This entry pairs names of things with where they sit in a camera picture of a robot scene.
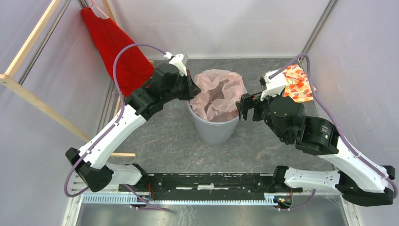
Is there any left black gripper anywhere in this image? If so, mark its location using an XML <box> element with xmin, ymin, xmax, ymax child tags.
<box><xmin>162</xmin><ymin>71</ymin><xmax>202</xmax><ymax>104</ymax></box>

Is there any pink translucent trash bag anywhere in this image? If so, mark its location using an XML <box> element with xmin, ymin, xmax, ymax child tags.
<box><xmin>189</xmin><ymin>69</ymin><xmax>247</xmax><ymax>122</ymax></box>

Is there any grey plastic trash bin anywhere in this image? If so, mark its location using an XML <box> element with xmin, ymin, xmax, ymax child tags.
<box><xmin>186</xmin><ymin>102</ymin><xmax>239</xmax><ymax>144</ymax></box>

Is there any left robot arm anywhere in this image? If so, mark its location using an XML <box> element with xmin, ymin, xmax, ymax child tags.
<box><xmin>65</xmin><ymin>63</ymin><xmax>200</xmax><ymax>192</ymax></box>

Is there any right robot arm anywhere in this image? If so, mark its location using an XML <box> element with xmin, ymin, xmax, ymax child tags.
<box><xmin>236</xmin><ymin>93</ymin><xmax>397</xmax><ymax>207</ymax></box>

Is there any orange floral cloth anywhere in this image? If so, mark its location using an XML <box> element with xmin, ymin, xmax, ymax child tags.
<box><xmin>282</xmin><ymin>64</ymin><xmax>314</xmax><ymax>103</ymax></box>

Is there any red cloth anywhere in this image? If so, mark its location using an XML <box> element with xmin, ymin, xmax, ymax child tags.
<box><xmin>80</xmin><ymin>8</ymin><xmax>154</xmax><ymax>97</ymax></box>

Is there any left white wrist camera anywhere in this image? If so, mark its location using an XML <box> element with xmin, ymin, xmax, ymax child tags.
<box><xmin>164</xmin><ymin>52</ymin><xmax>189</xmax><ymax>76</ymax></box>

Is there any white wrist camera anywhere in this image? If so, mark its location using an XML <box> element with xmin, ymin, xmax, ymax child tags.
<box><xmin>259</xmin><ymin>70</ymin><xmax>287</xmax><ymax>101</ymax></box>
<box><xmin>164</xmin><ymin>52</ymin><xmax>189</xmax><ymax>76</ymax></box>

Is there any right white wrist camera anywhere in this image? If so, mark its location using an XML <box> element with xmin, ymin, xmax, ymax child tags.
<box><xmin>259</xmin><ymin>70</ymin><xmax>287</xmax><ymax>101</ymax></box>

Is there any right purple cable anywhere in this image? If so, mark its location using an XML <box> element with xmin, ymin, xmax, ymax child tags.
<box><xmin>269</xmin><ymin>53</ymin><xmax>399</xmax><ymax>211</ymax></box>

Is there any purple cable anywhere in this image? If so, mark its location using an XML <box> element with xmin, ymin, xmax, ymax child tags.
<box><xmin>269</xmin><ymin>53</ymin><xmax>399</xmax><ymax>211</ymax></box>
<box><xmin>64</xmin><ymin>43</ymin><xmax>170</xmax><ymax>213</ymax></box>

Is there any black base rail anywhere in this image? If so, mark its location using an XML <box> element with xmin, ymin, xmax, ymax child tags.
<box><xmin>72</xmin><ymin>173</ymin><xmax>312</xmax><ymax>207</ymax></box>

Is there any metal corner post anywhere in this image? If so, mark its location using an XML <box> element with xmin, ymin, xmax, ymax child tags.
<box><xmin>301</xmin><ymin>0</ymin><xmax>339</xmax><ymax>54</ymax></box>

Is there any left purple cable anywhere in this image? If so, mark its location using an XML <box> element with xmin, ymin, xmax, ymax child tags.
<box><xmin>64</xmin><ymin>43</ymin><xmax>170</xmax><ymax>213</ymax></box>

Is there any wooden frame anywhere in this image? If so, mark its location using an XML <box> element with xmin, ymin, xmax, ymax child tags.
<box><xmin>0</xmin><ymin>0</ymin><xmax>155</xmax><ymax>158</ymax></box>

